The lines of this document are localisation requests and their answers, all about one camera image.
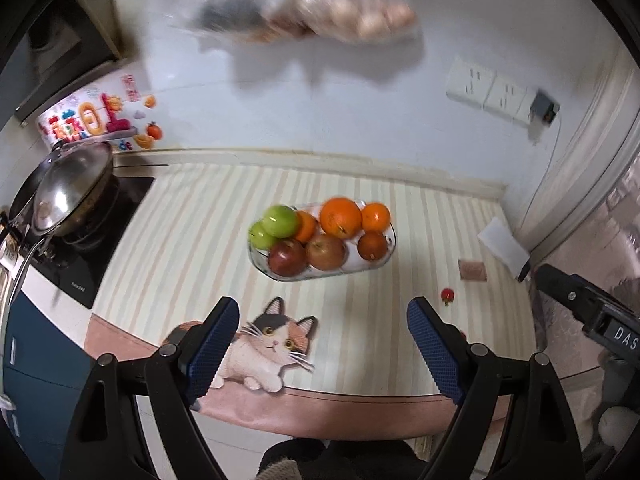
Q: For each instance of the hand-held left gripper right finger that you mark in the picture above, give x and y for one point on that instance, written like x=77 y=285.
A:
x=435 y=355

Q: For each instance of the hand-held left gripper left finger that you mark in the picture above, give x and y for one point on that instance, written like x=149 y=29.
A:
x=212 y=350

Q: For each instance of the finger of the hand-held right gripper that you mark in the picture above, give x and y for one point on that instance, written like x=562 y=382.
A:
x=560 y=285

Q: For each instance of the glass fruit bowl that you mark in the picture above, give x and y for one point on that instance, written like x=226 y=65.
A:
x=360 y=265

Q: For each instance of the dark red apple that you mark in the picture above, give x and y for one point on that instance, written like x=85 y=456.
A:
x=286 y=258

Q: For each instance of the green apple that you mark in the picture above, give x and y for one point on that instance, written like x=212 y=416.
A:
x=259 y=237
x=281 y=220

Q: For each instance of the dark reddish orange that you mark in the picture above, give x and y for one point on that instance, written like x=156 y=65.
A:
x=372 y=246

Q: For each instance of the small orange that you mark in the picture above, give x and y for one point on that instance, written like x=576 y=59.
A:
x=376 y=216
x=306 y=227

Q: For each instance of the large orange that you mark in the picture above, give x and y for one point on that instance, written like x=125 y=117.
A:
x=340 y=217

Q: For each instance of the red cherry tomato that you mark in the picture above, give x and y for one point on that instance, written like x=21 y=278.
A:
x=446 y=294

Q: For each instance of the white paper sheet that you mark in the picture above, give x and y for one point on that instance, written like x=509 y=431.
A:
x=502 y=242

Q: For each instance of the small brown label card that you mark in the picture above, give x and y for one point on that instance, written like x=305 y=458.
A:
x=472 y=270

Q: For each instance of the white round object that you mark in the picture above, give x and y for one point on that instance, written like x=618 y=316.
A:
x=617 y=422

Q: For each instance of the striped tablecloth with cat print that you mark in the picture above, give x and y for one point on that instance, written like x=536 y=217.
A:
x=200 y=240

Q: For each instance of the black gas stove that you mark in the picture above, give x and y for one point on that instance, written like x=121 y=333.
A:
x=120 y=220

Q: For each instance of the dark wok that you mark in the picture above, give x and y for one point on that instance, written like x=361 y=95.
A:
x=95 y=220

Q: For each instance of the blue kitchen cabinet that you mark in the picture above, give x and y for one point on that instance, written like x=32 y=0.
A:
x=35 y=360

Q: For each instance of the steel wok with lid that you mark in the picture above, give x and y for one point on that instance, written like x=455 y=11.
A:
x=70 y=185

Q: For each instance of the clear bag of eggs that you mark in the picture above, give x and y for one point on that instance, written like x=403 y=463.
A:
x=350 y=10

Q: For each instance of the black range hood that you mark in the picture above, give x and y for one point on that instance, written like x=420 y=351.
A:
x=50 y=40

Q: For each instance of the black wall charger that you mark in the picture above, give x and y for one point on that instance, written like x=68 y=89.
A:
x=545 y=107

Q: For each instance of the white wall socket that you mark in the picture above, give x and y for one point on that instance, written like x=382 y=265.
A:
x=470 y=81
x=524 y=109
x=505 y=96

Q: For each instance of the colourful wall stickers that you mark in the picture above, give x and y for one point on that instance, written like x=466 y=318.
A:
x=90 y=120

